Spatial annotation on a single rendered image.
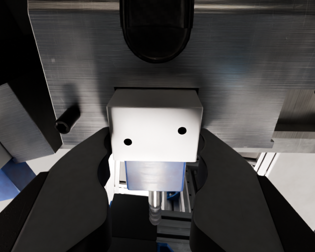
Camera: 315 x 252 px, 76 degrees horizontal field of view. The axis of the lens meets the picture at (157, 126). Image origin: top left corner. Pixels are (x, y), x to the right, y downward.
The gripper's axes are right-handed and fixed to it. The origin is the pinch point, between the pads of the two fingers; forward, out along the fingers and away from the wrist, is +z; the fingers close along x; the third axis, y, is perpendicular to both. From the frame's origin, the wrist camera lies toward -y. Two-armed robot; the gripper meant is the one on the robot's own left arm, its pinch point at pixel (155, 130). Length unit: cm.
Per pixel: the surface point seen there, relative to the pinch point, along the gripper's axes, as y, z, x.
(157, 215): 9.4, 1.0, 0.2
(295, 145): 8.0, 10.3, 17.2
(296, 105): -0.1, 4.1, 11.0
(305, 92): -1.2, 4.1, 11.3
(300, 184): 94, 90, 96
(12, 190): 9.4, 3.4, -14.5
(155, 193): 6.4, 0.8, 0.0
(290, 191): 101, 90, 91
